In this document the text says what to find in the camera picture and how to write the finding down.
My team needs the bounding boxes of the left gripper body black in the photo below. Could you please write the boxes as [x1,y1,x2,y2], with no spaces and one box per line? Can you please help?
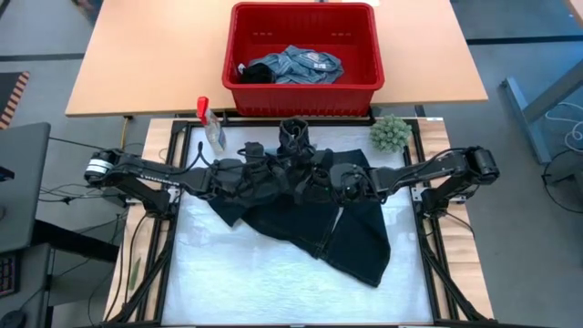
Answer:
[207,140,292,207]

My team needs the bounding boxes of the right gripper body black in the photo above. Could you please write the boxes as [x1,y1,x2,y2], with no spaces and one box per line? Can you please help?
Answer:
[327,161,382,206]

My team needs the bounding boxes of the dark blue jeans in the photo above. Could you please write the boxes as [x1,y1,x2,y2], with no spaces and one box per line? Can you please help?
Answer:
[207,117,393,289]

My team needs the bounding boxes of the red plastic bin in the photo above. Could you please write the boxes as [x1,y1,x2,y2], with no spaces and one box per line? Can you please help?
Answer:
[221,1,386,118]

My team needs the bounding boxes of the clear spray bottle red trigger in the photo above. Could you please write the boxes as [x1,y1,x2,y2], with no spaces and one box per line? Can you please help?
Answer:
[196,96,228,154]

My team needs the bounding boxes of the black garment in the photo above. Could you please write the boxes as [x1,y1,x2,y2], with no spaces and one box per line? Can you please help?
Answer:
[237,62,278,86]

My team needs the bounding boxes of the blue striped shirt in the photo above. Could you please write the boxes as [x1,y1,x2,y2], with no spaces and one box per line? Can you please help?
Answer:
[248,44,346,86]

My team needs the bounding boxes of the green plastic strip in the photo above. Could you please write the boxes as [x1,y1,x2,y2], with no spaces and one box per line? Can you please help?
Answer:
[128,257,142,292]

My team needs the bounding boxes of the large light wooden table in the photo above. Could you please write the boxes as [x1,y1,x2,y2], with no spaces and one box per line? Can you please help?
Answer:
[64,0,489,118]

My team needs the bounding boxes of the black desk crossbar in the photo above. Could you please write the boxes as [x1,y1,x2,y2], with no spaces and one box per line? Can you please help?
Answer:
[31,218,120,264]

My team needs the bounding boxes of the grey metal table leg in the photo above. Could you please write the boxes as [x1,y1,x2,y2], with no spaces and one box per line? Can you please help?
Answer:
[500,58,583,165]

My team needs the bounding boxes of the black round stand base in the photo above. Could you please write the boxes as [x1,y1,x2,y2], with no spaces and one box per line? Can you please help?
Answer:
[540,149,583,215]

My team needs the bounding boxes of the grey desk top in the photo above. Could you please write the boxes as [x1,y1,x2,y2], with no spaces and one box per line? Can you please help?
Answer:
[0,121,52,254]

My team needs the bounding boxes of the black orange striped mat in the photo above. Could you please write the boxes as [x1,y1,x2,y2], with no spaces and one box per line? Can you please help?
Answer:
[0,71,31,130]

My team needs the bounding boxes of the black computer mouse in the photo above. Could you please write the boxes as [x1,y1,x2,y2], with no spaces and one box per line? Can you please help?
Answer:
[0,309,27,328]

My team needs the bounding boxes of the black aluminium frame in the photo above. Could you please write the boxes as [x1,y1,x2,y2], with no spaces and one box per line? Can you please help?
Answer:
[102,117,496,328]

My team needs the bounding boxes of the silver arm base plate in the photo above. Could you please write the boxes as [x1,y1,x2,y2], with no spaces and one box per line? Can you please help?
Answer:
[412,185,469,204]

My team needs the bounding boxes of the yellow cable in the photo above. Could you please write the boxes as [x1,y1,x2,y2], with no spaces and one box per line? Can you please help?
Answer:
[118,115,134,161]

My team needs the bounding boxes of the black cable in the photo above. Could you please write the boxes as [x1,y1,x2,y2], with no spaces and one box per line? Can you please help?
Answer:
[38,181,138,205]

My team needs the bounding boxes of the white cable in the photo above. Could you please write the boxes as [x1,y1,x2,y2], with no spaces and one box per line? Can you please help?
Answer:
[543,100,583,155]

